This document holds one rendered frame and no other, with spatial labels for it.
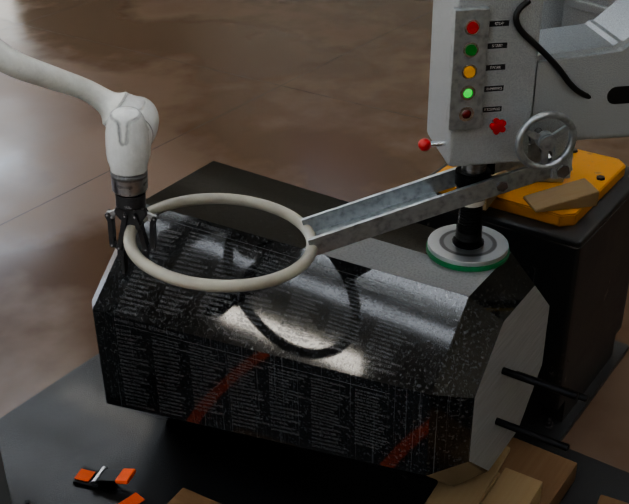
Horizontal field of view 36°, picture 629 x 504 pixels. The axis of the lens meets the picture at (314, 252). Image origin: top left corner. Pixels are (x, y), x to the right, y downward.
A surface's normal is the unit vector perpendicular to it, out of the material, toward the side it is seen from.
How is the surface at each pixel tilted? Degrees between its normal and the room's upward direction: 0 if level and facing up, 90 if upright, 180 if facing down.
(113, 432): 0
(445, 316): 45
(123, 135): 81
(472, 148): 90
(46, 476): 0
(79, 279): 0
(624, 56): 90
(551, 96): 90
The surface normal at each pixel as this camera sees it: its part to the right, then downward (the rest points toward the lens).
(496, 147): 0.15, 0.49
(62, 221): -0.01, -0.87
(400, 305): -0.37, -0.31
